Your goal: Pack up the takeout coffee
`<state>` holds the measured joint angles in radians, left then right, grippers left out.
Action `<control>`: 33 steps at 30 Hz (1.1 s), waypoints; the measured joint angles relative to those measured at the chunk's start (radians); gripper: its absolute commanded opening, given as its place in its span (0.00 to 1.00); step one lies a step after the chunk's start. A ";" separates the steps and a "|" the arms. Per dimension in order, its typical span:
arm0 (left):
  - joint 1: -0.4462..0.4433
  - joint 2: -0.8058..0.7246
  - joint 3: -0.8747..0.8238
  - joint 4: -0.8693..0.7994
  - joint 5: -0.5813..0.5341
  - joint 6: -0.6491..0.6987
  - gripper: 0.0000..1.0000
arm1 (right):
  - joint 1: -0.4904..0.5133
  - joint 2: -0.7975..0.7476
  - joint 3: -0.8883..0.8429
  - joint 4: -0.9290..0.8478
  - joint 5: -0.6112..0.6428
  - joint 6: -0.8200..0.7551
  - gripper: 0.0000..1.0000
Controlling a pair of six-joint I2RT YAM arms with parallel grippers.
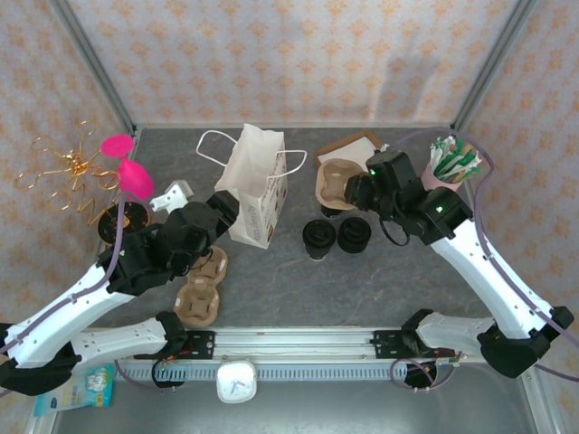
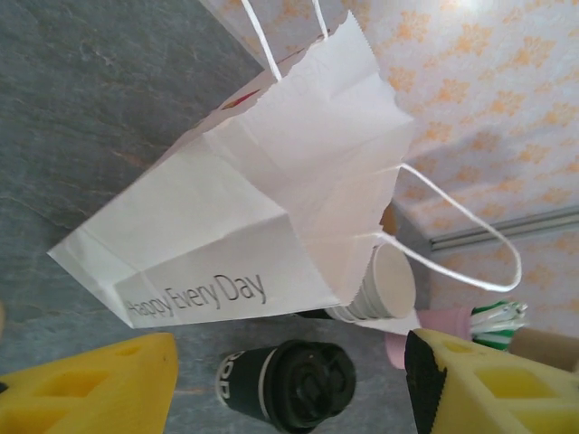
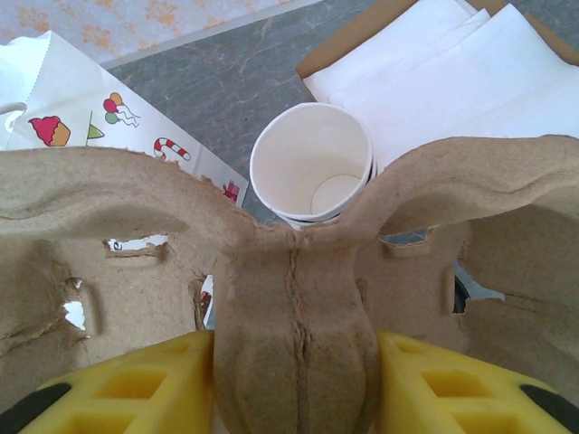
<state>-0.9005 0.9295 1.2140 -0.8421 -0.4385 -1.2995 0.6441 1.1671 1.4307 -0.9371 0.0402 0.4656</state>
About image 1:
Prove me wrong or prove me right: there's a white paper bag with handles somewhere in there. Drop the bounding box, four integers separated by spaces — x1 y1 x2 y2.
195 123 308 250

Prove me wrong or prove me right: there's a black plastic cup lid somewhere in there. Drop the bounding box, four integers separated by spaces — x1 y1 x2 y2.
301 219 338 250

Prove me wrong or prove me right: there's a stack of black cup lids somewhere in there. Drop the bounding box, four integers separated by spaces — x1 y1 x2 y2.
337 215 373 253

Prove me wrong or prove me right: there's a cardboard box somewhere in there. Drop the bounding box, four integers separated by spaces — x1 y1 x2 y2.
318 137 384 167

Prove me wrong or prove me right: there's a brown cardboard tray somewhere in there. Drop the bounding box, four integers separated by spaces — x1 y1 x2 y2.
314 129 386 169

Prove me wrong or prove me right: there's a wooden stirrer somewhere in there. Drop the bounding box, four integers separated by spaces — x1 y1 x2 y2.
451 144 475 184

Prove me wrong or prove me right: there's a white wrapped stick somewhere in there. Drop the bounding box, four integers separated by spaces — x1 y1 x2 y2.
429 137 456 175

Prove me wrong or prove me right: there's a green wrapped stick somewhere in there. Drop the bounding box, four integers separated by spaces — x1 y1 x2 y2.
445 139 484 182

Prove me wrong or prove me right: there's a black round gold-rimmed dish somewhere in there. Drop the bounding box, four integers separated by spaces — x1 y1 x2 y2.
97 201 151 245

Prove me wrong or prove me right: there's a pink plastic goblet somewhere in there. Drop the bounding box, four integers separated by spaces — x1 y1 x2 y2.
100 134 156 203

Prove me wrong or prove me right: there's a white square timer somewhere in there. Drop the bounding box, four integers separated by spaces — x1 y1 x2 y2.
215 356 258 405

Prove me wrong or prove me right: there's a blue wipes packet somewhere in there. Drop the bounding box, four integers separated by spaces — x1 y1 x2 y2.
33 363 117 418

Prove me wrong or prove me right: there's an aluminium frame crossbar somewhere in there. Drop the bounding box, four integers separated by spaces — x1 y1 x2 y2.
133 120 456 131

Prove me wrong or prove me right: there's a gold wire ornament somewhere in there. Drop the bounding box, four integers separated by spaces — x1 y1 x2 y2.
13 120 124 227

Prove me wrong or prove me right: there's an aluminium mounting rail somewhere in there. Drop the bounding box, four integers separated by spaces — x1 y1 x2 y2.
83 327 544 363

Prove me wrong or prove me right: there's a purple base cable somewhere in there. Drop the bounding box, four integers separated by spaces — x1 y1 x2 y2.
391 359 435 394
113 360 159 393

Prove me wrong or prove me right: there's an aluminium frame post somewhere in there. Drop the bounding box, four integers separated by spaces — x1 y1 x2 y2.
450 0 542 137
50 0 139 137

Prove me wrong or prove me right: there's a grey slotted cable duct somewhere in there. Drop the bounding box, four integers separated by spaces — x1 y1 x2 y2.
112 363 438 383

